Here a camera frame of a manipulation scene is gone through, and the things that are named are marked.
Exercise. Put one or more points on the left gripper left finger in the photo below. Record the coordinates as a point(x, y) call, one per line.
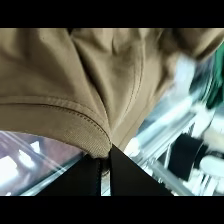
point(78, 180)

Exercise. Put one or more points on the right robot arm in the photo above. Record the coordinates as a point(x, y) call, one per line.
point(185, 155)

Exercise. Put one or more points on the silver frame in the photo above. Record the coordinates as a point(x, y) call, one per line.
point(163, 133)

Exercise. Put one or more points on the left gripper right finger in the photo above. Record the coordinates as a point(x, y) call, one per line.
point(133, 176)

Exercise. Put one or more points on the green garment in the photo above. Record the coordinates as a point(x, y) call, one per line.
point(217, 80)

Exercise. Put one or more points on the brown T-shirt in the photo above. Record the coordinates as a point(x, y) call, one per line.
point(83, 83)

